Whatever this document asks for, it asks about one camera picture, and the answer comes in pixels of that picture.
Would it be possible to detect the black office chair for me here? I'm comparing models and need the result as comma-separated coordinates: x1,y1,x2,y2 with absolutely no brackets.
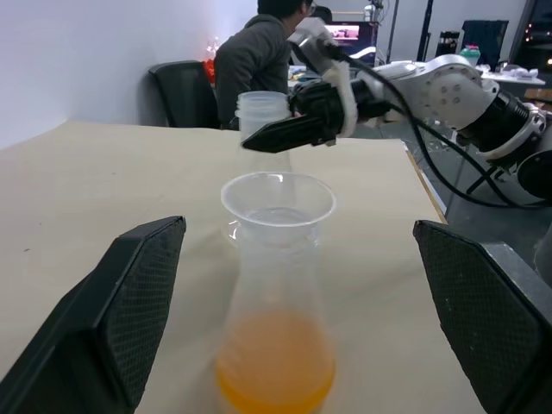
147,60,223,130

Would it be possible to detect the translucent plastic flask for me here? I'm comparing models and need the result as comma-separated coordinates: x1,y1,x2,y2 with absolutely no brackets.
234,91,301,178

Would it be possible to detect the clear plastic funnel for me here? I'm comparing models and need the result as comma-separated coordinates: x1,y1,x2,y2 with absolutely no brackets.
220,171,338,260

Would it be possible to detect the black tripod pole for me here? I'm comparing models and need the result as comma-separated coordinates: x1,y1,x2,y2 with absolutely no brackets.
415,0,435,62

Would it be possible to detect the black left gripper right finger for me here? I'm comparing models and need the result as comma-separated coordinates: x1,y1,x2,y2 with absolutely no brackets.
412,218,552,414

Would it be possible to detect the dark hanging cloth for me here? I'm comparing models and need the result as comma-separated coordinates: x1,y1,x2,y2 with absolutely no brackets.
461,19,511,66

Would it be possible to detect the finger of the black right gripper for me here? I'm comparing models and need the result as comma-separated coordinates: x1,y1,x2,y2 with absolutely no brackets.
240,113,329,155

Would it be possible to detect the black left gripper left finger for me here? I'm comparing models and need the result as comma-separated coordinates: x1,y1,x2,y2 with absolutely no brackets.
0,215,188,414

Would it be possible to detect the computer monitor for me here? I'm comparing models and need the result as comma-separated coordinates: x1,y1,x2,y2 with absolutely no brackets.
322,21,380,60

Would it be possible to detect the black small rack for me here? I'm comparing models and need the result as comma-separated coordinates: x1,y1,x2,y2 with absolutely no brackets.
436,29,462,60

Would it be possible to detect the white cluttered desk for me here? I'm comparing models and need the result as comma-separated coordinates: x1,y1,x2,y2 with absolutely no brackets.
477,63,549,88

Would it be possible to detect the green lidded container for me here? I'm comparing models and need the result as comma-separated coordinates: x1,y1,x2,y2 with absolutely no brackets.
457,42,482,68

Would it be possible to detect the person in grey hoodie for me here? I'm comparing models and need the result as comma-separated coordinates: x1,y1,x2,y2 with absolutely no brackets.
213,0,323,130

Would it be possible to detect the plastic flask with orange liquid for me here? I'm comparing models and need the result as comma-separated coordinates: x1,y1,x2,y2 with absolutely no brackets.
213,223,338,414

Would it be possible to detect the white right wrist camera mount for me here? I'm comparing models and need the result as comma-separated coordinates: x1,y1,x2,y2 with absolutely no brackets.
286,16,360,139

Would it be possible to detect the grey light stand pole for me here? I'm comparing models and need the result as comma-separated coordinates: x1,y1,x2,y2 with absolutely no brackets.
385,0,400,66

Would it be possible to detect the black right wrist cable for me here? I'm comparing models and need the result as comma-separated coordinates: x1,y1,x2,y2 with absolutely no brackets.
321,42,552,211
387,103,545,209

